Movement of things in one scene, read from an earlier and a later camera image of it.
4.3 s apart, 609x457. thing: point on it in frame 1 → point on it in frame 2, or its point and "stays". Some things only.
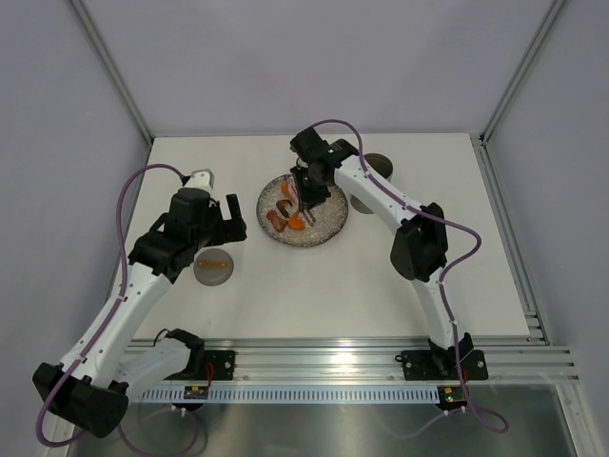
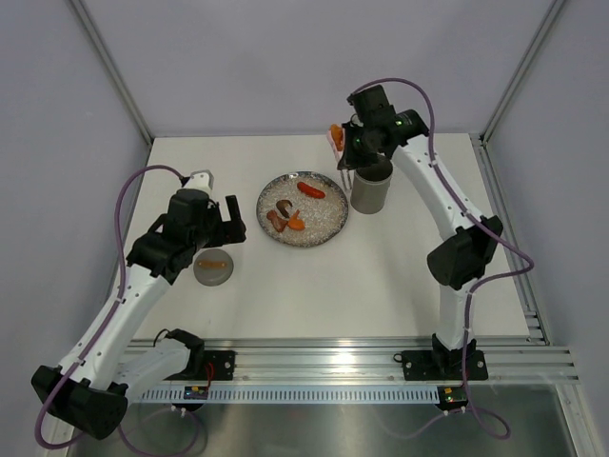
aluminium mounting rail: [378, 360] stays
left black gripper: [228, 230] stays
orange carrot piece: [295, 223] stays
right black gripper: [309, 200] → [350, 159]
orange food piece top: [285, 188] → [337, 132]
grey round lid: [213, 267] stays
